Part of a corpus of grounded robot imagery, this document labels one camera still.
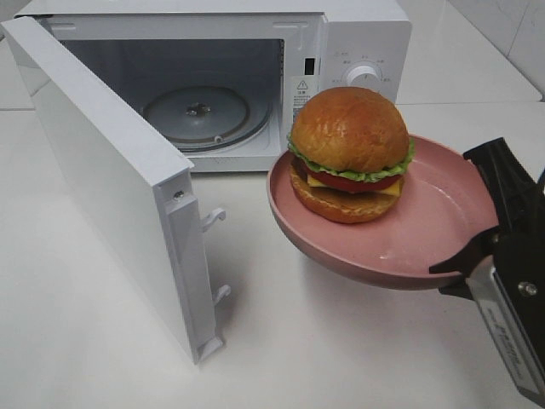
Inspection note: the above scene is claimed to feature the burger with lettuce and tomato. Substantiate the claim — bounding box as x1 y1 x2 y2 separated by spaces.
288 87 415 224

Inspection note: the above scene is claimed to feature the upper white control knob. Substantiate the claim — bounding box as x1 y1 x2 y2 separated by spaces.
344 63 382 90

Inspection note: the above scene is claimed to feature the white warning label sticker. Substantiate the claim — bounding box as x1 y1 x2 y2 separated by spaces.
289 75 318 122

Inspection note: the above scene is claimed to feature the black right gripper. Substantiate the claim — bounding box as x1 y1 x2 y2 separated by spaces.
428 136 545 303

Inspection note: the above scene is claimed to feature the pink round plate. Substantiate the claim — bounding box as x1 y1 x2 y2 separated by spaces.
267 136 497 290

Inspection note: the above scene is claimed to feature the white microwave oven body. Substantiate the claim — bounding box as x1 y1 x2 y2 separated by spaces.
11 1 411 172

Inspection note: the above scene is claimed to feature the glass microwave turntable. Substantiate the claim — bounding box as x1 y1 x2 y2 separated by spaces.
142 85 272 153

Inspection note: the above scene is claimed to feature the white microwave door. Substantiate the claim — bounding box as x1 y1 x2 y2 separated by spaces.
2 17 230 362

